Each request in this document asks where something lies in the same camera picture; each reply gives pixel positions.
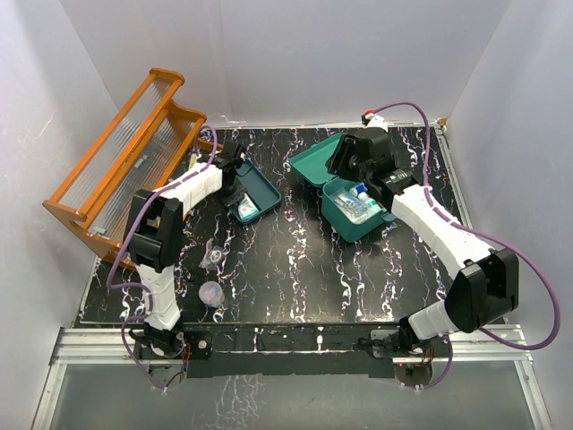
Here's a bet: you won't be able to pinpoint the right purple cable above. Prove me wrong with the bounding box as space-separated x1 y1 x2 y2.
373 101 560 391

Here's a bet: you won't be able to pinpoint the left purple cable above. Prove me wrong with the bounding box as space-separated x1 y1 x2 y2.
107 124 220 391

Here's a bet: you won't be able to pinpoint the orange wooden shelf rack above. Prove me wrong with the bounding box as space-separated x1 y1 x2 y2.
42 68 212 262

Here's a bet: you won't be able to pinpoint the purple cable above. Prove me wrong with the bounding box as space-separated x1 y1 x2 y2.
107 124 220 391
373 101 560 391

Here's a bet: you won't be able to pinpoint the clear bag blue bandages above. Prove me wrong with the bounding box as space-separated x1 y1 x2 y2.
332 189 377 225

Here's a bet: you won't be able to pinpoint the clear plastic cup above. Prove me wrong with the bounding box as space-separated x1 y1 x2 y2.
199 280 225 308

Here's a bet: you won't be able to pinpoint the green medicine box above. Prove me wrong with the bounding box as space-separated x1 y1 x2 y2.
289 133 396 243

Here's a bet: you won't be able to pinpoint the small clear bag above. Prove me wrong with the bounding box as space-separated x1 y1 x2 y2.
199 238 224 271

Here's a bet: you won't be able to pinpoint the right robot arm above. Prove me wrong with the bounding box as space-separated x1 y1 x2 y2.
326 127 519 356

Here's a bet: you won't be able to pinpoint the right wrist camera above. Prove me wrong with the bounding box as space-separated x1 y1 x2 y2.
361 109 389 131

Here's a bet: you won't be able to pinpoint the white small box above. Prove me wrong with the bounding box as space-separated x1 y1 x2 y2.
188 152 198 170

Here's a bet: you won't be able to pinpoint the white green-label bottle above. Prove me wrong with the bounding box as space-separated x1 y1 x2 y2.
364 199 381 213

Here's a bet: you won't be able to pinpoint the blue divided tray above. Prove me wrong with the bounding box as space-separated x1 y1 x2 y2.
229 159 282 225

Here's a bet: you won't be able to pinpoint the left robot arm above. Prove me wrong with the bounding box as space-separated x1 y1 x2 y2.
124 142 246 357

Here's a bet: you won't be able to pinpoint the white blue tube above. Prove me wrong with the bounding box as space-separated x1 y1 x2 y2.
349 184 368 201

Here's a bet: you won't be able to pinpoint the teal white wipe packet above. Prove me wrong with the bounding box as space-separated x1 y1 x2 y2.
237 194 260 221

